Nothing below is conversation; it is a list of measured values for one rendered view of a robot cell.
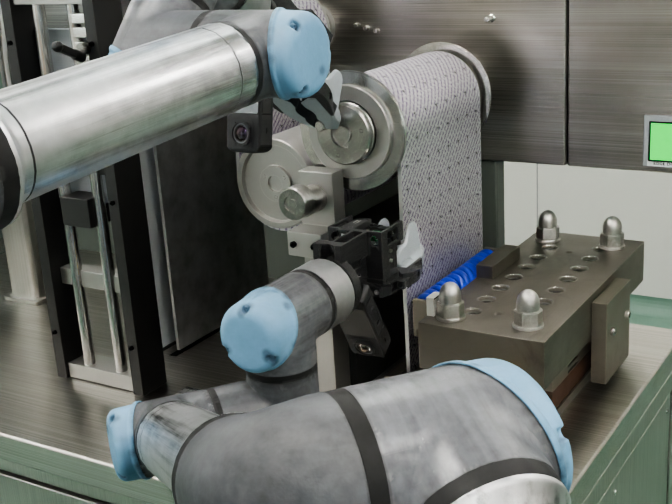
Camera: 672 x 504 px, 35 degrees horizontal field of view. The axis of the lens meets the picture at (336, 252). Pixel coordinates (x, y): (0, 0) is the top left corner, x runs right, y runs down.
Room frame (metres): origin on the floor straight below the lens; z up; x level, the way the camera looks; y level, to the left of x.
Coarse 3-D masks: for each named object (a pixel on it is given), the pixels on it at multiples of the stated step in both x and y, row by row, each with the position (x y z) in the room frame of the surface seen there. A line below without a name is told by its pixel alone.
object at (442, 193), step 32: (448, 160) 1.34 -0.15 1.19; (480, 160) 1.43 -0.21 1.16; (416, 192) 1.27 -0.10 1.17; (448, 192) 1.34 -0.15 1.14; (480, 192) 1.43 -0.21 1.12; (416, 224) 1.26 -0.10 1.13; (448, 224) 1.34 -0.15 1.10; (480, 224) 1.43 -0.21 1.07; (448, 256) 1.34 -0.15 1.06; (416, 288) 1.26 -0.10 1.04
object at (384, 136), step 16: (352, 96) 1.25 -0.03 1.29; (368, 96) 1.24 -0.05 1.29; (368, 112) 1.24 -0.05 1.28; (384, 112) 1.23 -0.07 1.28; (384, 128) 1.23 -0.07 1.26; (384, 144) 1.23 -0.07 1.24; (320, 160) 1.28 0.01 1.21; (368, 160) 1.24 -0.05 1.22; (384, 160) 1.23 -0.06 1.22; (352, 176) 1.25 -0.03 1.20
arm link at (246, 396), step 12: (312, 372) 0.99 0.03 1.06; (228, 384) 1.00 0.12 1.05; (240, 384) 0.99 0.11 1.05; (252, 384) 0.98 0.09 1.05; (264, 384) 0.97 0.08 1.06; (276, 384) 0.97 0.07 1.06; (288, 384) 0.97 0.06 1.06; (300, 384) 0.97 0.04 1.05; (312, 384) 0.99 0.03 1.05; (228, 396) 0.97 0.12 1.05; (240, 396) 0.97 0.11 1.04; (252, 396) 0.97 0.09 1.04; (264, 396) 0.97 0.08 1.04; (276, 396) 0.97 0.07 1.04; (288, 396) 0.97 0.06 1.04; (300, 396) 0.97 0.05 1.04; (228, 408) 0.96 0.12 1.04; (240, 408) 0.96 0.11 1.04; (252, 408) 0.96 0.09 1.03
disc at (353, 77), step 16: (352, 80) 1.26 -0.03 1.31; (368, 80) 1.25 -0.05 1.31; (384, 96) 1.24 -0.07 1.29; (400, 112) 1.23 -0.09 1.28; (304, 128) 1.30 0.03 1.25; (400, 128) 1.23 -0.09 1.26; (304, 144) 1.30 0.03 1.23; (400, 144) 1.23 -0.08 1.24; (400, 160) 1.23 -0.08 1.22; (368, 176) 1.25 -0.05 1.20; (384, 176) 1.24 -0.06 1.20
